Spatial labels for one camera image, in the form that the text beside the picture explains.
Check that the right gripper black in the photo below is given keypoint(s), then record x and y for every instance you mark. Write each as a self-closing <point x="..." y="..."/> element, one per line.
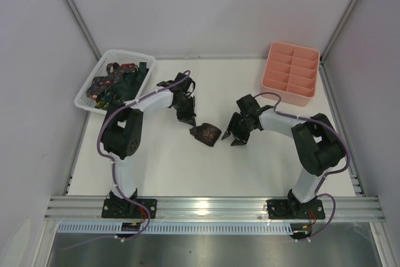
<point x="239" y="127"/>

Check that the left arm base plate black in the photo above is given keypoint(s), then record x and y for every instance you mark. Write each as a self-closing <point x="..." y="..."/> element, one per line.
<point x="117" y="208"/>

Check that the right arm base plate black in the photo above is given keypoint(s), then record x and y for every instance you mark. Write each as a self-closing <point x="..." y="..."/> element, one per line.
<point x="292" y="209"/>

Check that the pink divided organizer tray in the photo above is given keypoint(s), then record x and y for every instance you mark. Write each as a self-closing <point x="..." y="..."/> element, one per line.
<point x="291" y="71"/>

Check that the white slotted cable duct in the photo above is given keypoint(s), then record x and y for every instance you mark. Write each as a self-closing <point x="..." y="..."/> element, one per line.
<point x="177" y="228"/>

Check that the aluminium corner post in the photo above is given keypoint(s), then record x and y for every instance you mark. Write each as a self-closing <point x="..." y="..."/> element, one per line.
<point x="82" y="27"/>
<point x="349" y="9"/>

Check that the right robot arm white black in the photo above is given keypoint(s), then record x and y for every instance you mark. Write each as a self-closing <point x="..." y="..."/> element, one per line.
<point x="319" y="149"/>

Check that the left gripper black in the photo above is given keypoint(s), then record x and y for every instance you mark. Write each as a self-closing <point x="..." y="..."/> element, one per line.
<point x="185" y="114"/>

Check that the right aluminium corner post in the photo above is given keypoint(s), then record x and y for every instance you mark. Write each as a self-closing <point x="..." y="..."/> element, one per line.
<point x="349" y="9"/>

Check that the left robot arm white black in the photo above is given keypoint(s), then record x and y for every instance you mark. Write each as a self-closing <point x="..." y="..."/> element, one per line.
<point x="120" y="134"/>

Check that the dark green tie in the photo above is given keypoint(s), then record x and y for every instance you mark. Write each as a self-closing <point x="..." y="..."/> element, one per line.
<point x="128" y="89"/>

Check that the dark brown floral tie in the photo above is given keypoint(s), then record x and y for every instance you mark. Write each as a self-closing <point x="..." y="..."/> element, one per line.
<point x="206" y="134"/>

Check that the left aluminium corner post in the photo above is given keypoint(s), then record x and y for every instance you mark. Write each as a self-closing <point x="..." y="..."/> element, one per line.
<point x="82" y="27"/>

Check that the white plastic basket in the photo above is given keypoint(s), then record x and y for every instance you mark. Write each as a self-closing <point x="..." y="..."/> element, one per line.
<point x="111" y="56"/>

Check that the aluminium mounting rail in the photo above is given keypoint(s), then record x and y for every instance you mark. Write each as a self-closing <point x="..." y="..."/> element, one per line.
<point x="213" y="209"/>

